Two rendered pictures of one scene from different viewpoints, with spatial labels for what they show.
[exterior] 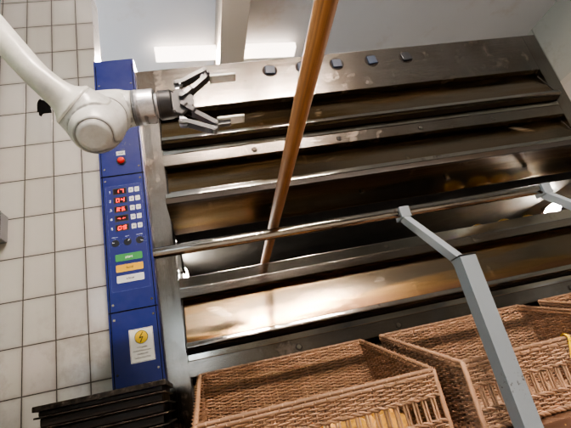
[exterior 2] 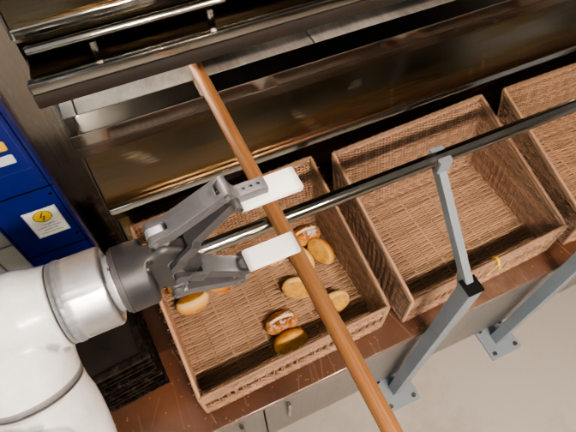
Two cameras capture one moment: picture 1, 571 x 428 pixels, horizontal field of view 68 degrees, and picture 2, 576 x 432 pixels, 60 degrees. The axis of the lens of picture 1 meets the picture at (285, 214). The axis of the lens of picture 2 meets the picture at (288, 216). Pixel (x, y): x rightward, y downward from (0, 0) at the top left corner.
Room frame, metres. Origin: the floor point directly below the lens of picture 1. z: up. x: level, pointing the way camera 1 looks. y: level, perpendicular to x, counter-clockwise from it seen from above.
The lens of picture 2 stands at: (0.63, 0.13, 1.98)
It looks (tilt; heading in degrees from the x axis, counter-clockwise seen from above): 57 degrees down; 346
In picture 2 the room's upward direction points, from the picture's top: straight up
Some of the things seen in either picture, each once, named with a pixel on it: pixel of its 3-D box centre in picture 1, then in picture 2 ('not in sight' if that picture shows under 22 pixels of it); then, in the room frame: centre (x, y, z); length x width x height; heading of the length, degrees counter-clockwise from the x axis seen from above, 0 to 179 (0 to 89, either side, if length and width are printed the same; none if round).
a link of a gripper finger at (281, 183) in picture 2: (223, 77); (267, 189); (0.93, 0.08, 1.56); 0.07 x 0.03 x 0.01; 101
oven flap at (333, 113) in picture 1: (370, 105); not in sight; (1.60, -0.47, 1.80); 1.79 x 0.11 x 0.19; 101
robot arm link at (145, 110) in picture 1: (146, 107); (91, 292); (0.89, 0.29, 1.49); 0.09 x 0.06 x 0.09; 11
